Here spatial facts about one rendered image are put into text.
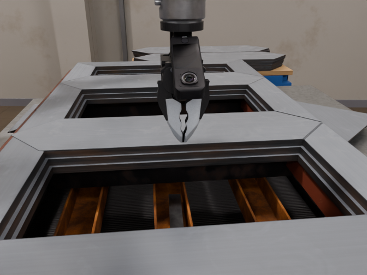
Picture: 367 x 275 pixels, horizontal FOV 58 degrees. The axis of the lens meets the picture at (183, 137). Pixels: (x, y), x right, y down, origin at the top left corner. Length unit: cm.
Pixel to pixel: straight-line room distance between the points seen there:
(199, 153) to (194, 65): 27
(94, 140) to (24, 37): 302
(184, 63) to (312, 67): 317
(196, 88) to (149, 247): 23
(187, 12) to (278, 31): 295
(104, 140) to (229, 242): 40
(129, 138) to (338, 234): 46
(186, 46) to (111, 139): 31
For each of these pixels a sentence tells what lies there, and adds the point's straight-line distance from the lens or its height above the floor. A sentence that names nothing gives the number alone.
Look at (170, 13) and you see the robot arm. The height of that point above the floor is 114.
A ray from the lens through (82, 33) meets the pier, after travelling 323.
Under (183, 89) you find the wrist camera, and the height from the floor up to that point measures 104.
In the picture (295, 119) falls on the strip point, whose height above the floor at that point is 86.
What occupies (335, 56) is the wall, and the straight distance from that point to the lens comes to 369.
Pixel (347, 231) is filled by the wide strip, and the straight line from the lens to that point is 53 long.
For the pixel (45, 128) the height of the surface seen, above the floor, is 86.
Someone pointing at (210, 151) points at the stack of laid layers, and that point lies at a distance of 72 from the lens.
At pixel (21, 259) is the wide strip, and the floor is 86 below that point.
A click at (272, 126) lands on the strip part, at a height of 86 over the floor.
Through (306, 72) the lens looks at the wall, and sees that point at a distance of 362.
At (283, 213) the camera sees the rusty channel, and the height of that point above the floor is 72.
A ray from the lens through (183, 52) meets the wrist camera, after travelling 52.
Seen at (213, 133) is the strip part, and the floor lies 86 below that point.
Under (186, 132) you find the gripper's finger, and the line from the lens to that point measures 59.
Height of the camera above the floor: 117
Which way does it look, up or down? 25 degrees down
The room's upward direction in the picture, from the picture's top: straight up
